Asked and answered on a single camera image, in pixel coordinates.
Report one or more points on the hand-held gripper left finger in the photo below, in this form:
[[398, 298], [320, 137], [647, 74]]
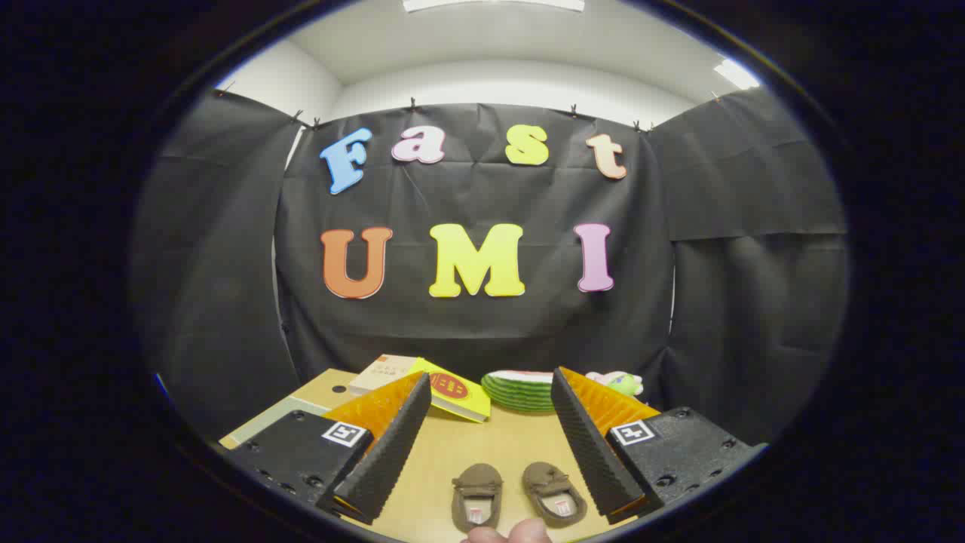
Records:
[[392, 445]]

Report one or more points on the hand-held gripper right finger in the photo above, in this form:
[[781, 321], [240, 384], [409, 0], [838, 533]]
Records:
[[592, 452]]

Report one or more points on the brown fuzzy shoe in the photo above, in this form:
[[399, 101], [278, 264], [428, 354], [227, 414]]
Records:
[[546, 483], [476, 483]]

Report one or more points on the cream fabric storage box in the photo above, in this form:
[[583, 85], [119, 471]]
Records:
[[264, 422]]

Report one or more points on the beige thick book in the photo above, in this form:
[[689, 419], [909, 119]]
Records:
[[384, 371]]

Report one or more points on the pink and green plush toy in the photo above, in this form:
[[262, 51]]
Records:
[[622, 382]]

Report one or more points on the yellow book with red circle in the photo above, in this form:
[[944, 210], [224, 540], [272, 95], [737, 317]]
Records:
[[460, 392]]

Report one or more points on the green striped watermelon cushion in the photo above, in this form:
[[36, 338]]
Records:
[[520, 392]]

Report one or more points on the black backdrop cloth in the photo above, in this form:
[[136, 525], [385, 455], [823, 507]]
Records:
[[482, 332]]

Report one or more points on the small ceiling light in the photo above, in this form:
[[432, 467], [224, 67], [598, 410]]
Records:
[[736, 74]]

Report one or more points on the long ceiling light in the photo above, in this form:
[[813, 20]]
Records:
[[494, 4]]

